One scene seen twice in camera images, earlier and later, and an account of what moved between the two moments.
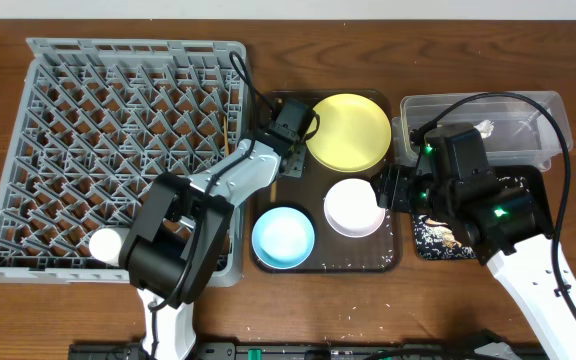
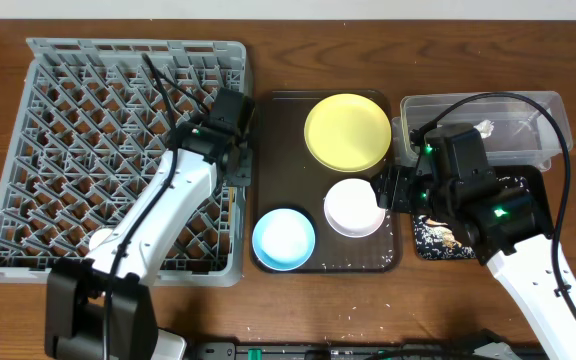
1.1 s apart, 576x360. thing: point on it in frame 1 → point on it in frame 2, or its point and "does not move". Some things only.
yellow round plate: x=354 y=134 does not move
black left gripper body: x=295 y=163 → x=240 y=166
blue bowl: x=283 y=237 does not move
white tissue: x=485 y=127 does not move
